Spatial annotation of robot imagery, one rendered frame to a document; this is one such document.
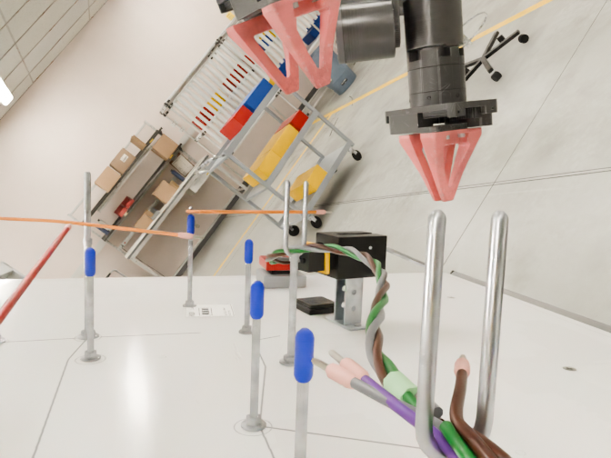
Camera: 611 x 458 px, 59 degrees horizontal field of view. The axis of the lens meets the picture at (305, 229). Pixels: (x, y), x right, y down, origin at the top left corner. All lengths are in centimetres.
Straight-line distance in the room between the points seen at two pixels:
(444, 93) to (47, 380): 42
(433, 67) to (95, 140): 812
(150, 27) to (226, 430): 880
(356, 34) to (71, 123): 815
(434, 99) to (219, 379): 33
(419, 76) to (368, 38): 6
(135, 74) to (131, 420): 852
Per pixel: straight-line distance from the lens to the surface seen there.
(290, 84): 52
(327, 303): 58
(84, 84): 875
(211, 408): 36
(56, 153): 857
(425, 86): 56
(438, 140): 55
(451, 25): 57
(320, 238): 52
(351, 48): 56
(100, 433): 34
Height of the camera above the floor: 131
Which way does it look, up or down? 16 degrees down
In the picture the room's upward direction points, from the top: 51 degrees counter-clockwise
